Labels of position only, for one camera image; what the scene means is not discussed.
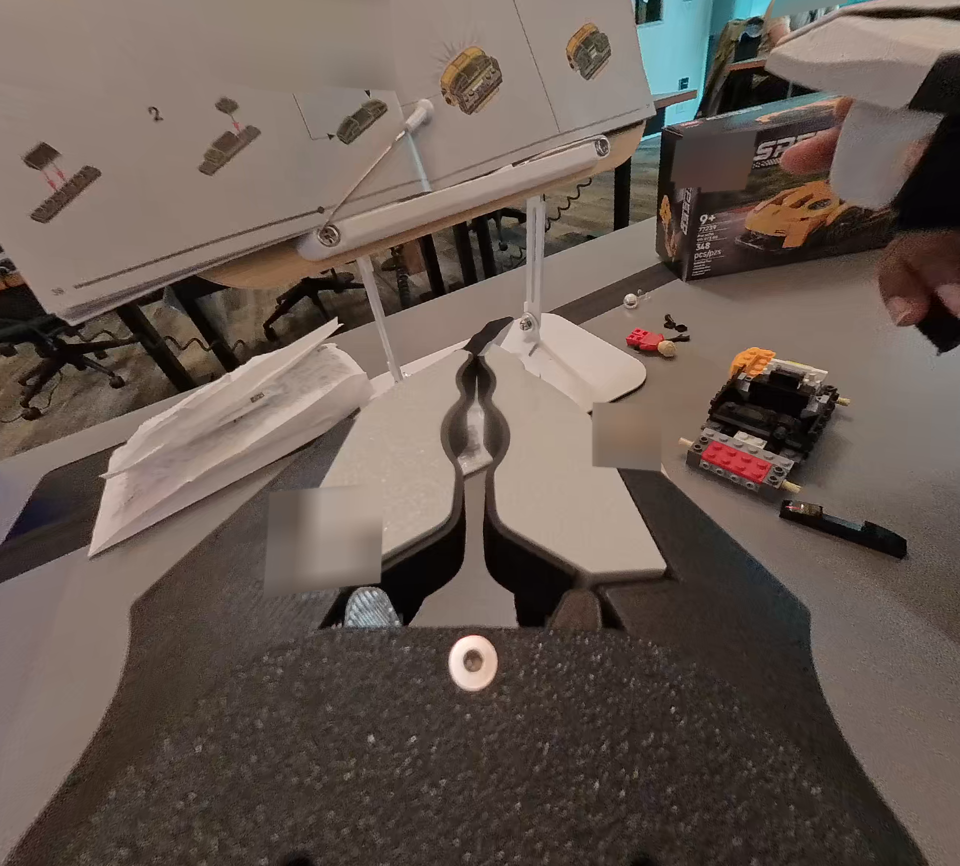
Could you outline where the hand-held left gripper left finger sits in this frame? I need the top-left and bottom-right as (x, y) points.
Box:
(318, 350), (481, 623)

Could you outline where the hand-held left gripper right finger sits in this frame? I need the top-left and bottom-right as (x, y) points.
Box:
(480, 350), (669, 627)

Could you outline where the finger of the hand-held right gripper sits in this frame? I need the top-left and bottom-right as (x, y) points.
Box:
(765, 0), (960, 111)

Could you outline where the partly built lego car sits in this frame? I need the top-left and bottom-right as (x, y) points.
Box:
(678, 346), (854, 504)

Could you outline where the long black lego piece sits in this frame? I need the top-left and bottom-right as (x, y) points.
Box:
(780, 499), (909, 559)

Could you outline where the red lego minifigure torso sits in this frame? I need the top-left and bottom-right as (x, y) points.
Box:
(626, 328), (679, 360)

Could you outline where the lego set box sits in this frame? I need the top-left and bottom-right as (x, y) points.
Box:
(656, 105), (901, 282)

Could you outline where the lego instruction booklet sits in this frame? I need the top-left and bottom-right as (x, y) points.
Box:
(0, 0), (657, 326)

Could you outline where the person's right hand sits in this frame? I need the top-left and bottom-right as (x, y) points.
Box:
(780, 97), (960, 327)

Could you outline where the white paper bag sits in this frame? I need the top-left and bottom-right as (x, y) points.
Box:
(101, 317), (345, 481)
(88, 345), (374, 558)

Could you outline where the black office chair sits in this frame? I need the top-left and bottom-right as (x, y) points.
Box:
(0, 315), (127, 425)
(262, 268), (370, 344)

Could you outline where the white book stand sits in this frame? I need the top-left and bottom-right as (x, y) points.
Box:
(202, 97), (648, 419)

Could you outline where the black coiled cable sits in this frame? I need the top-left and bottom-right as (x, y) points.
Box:
(153, 326), (228, 362)
(543, 178), (594, 238)

